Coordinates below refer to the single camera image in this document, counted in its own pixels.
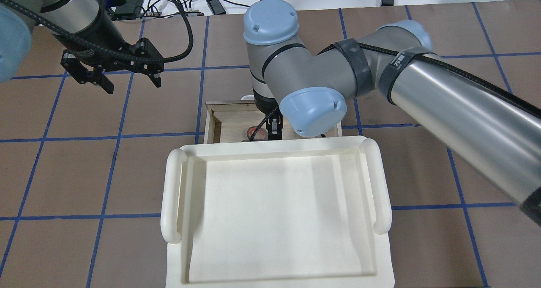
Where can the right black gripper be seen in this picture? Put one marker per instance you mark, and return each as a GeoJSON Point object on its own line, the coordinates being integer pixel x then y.
{"type": "Point", "coordinates": [275, 128]}

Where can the wooden drawer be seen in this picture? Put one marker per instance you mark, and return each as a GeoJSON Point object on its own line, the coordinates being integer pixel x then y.
{"type": "Point", "coordinates": [230, 121]}

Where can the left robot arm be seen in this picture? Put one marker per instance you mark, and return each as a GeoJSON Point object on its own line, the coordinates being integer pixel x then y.
{"type": "Point", "coordinates": [85, 19]}

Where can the white plastic tray box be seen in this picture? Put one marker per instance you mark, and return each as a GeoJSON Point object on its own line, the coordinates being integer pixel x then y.
{"type": "Point", "coordinates": [312, 213]}

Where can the orange grey scissors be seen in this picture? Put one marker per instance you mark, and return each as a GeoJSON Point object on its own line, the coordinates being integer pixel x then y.
{"type": "Point", "coordinates": [254, 134]}

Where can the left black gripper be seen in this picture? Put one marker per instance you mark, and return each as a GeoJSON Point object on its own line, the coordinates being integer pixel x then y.
{"type": "Point", "coordinates": [98, 33]}

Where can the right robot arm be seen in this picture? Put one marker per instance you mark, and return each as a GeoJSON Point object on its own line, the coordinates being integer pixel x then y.
{"type": "Point", "coordinates": [494, 131]}

